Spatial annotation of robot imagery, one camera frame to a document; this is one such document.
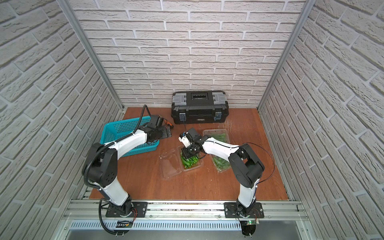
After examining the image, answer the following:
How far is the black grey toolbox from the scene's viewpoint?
39.1 inches

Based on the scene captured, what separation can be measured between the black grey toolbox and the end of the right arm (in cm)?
27

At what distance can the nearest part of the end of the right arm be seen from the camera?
667 mm
